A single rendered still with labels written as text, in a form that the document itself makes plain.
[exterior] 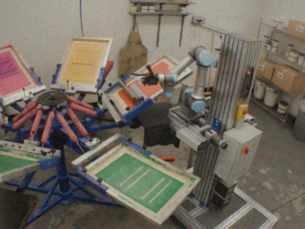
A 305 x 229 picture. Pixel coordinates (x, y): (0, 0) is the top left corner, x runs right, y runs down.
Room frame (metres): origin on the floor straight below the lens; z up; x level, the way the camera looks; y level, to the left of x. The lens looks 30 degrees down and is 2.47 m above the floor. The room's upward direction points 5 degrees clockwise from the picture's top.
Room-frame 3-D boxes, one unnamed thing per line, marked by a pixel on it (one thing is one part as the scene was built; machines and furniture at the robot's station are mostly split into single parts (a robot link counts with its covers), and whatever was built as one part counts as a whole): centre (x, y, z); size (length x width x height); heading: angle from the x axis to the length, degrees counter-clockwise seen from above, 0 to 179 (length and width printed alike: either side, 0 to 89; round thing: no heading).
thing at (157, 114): (2.67, -0.04, 0.95); 0.48 x 0.44 x 0.01; 117
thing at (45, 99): (2.16, 0.95, 0.67); 0.39 x 0.39 x 1.35
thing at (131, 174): (1.67, 0.18, 1.05); 1.08 x 0.61 x 0.23; 57
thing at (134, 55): (4.63, 0.43, 1.06); 0.53 x 0.07 x 1.05; 117
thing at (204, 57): (2.08, -0.36, 1.63); 0.15 x 0.12 x 0.55; 16
